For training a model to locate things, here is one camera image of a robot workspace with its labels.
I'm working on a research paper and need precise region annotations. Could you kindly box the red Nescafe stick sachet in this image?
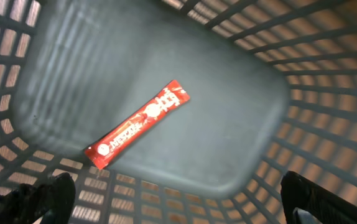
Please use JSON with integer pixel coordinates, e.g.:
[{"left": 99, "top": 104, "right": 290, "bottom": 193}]
[{"left": 85, "top": 80, "right": 190, "bottom": 169}]

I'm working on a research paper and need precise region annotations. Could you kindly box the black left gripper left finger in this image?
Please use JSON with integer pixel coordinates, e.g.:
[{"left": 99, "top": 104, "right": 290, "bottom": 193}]
[{"left": 0, "top": 172, "right": 76, "bottom": 224}]

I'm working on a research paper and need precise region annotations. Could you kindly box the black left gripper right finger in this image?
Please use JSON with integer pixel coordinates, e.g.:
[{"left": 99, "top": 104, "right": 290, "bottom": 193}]
[{"left": 280, "top": 171, "right": 357, "bottom": 224}]

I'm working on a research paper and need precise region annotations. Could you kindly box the grey plastic mesh basket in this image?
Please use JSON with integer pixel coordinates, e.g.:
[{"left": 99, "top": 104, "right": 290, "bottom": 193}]
[{"left": 0, "top": 0, "right": 357, "bottom": 223}]

